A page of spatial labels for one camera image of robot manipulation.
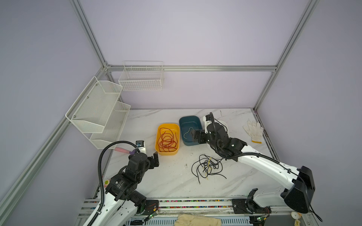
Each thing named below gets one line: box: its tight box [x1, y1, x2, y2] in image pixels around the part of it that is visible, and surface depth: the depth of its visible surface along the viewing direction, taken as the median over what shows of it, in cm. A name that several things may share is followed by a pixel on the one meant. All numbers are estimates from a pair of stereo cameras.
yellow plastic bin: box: [155, 123, 181, 156], surface depth 101 cm
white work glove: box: [242, 120, 264, 144], surface depth 109 cm
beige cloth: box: [174, 214, 223, 226], surface depth 71 cm
